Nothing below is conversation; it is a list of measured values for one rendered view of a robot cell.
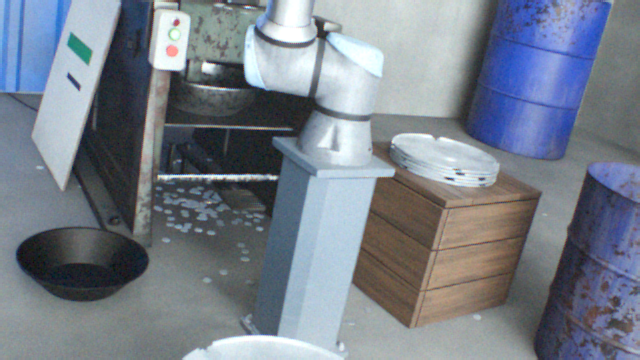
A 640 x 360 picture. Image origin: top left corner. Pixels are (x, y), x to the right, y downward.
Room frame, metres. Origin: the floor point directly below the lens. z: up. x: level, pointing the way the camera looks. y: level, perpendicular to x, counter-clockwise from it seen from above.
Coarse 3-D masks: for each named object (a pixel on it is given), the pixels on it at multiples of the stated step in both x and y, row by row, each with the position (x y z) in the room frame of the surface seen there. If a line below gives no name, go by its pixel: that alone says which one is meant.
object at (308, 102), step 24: (336, 24) 1.88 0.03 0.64; (264, 96) 2.11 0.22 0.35; (288, 96) 2.00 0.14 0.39; (288, 120) 1.95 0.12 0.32; (216, 144) 2.38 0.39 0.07; (240, 144) 2.23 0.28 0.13; (264, 144) 2.08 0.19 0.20; (240, 168) 2.20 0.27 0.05; (264, 168) 2.05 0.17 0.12; (264, 192) 2.03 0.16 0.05
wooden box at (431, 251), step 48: (384, 144) 1.81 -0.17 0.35; (384, 192) 1.59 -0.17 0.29; (432, 192) 1.48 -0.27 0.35; (480, 192) 1.56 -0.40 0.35; (528, 192) 1.64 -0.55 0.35; (384, 240) 1.56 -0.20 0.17; (432, 240) 1.45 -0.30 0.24; (480, 240) 1.55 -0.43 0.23; (384, 288) 1.53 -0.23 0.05; (432, 288) 1.47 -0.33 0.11; (480, 288) 1.59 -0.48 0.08
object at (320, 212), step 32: (288, 160) 1.27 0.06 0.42; (288, 192) 1.25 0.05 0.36; (320, 192) 1.20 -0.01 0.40; (352, 192) 1.23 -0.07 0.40; (288, 224) 1.24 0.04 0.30; (320, 224) 1.20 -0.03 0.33; (352, 224) 1.24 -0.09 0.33; (288, 256) 1.22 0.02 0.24; (320, 256) 1.21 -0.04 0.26; (352, 256) 1.25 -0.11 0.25; (288, 288) 1.20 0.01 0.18; (320, 288) 1.22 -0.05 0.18; (256, 320) 1.28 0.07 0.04; (288, 320) 1.20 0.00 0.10; (320, 320) 1.23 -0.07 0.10
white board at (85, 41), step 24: (96, 0) 2.06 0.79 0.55; (72, 24) 2.19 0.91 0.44; (96, 24) 2.00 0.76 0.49; (72, 48) 2.12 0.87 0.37; (96, 48) 1.93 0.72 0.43; (72, 72) 2.05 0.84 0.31; (96, 72) 1.87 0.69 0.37; (48, 96) 2.18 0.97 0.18; (72, 96) 1.98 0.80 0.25; (48, 120) 2.10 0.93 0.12; (72, 120) 1.91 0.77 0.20; (48, 144) 2.03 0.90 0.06; (72, 144) 1.85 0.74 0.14
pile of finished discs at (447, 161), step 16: (400, 144) 1.73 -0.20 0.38; (416, 144) 1.75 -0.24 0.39; (432, 144) 1.76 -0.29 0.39; (448, 144) 1.82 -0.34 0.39; (464, 144) 1.84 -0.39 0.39; (400, 160) 1.64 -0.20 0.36; (416, 160) 1.60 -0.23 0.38; (432, 160) 1.62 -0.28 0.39; (448, 160) 1.65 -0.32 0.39; (464, 160) 1.67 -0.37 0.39; (480, 160) 1.72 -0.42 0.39; (432, 176) 1.59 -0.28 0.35; (448, 176) 1.57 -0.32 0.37; (464, 176) 1.60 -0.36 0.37; (480, 176) 1.59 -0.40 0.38
